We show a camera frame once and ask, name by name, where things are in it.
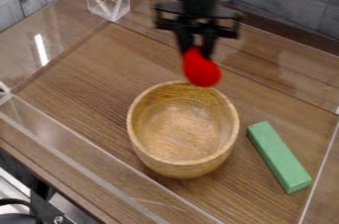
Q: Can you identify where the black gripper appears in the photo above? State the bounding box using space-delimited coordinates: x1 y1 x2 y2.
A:
154 0 244 59

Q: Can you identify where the red felt strawberry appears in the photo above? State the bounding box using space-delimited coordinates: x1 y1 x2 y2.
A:
183 46 222 87

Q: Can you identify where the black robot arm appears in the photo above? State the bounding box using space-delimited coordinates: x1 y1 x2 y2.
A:
154 0 244 59

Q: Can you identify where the wooden bowl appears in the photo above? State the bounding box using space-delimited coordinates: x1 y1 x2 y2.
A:
126 81 240 178

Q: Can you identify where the green rectangular block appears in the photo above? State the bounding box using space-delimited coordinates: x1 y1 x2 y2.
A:
247 121 313 193

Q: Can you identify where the clear acrylic enclosure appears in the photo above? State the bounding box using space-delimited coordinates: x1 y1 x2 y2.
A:
0 0 339 224

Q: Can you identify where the black metal table bracket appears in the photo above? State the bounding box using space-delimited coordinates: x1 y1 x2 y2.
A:
31 191 78 224

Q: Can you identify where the black cable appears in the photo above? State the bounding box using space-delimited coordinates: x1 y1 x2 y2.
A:
0 197 34 208

